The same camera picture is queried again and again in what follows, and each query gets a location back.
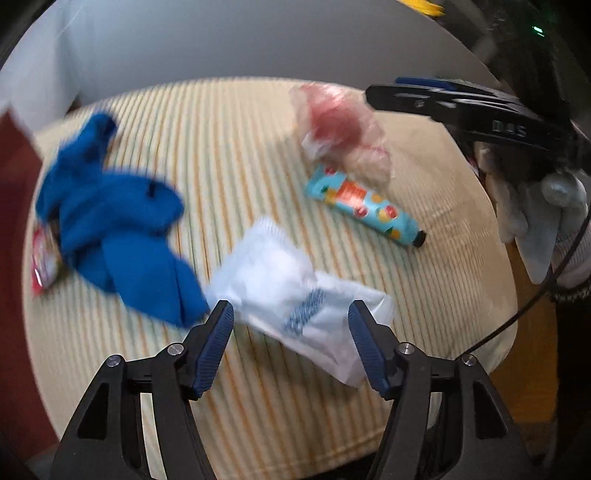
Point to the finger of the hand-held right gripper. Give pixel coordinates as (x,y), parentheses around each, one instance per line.
(406,101)
(429,83)

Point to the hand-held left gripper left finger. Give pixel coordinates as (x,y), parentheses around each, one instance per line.
(214,350)

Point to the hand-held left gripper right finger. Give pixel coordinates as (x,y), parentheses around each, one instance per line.
(367,350)

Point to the pink item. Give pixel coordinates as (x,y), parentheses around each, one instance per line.
(337,124)

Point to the white plastic packet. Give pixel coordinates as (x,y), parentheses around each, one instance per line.
(277,286)

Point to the blue knit gloves pair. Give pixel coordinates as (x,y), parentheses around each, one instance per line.
(115,217)

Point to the dark red cardboard box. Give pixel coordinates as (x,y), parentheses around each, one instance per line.
(14,230)

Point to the person's right hand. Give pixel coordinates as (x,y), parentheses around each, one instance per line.
(535,217)

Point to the yellow fruit bowl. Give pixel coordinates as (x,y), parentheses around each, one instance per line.
(425,5)

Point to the teal printed cream tube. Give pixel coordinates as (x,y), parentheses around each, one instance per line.
(364,207)

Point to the red snack packet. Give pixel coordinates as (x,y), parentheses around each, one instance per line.
(44,258)

